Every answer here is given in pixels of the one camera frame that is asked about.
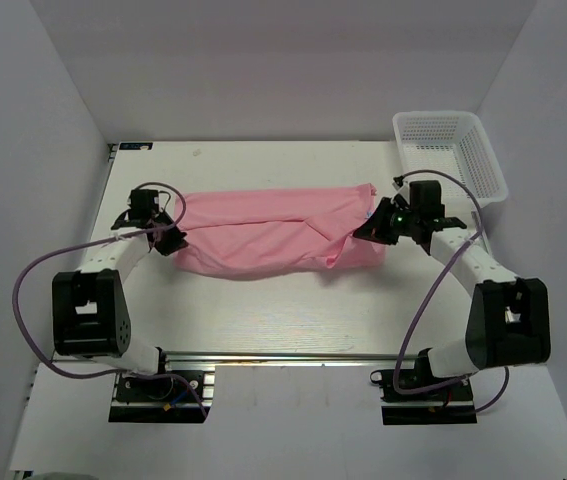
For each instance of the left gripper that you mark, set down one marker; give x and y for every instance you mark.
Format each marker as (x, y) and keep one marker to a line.
(177, 240)

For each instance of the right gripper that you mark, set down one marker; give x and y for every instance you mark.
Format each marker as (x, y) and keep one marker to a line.
(376, 227)

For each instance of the pink t shirt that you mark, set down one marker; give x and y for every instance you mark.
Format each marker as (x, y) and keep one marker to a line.
(260, 233)

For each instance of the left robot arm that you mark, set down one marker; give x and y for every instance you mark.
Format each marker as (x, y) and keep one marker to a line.
(91, 319)

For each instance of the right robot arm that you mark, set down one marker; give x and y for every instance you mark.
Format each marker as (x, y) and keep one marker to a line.
(508, 323)

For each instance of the blue label sticker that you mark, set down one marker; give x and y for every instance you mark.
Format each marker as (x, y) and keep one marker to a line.
(135, 146)

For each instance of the white plastic basket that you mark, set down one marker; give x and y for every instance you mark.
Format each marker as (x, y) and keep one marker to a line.
(453, 148)

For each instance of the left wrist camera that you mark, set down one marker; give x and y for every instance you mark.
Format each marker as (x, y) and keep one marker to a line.
(143, 205)

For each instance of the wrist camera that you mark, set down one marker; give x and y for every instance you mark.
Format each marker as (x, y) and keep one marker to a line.
(143, 205)
(403, 192)

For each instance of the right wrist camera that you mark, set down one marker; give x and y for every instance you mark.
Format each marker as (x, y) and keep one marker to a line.
(403, 192)

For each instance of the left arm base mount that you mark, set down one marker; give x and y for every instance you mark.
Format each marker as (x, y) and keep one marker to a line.
(183, 398)

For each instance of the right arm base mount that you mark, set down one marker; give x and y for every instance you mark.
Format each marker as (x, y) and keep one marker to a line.
(451, 405)

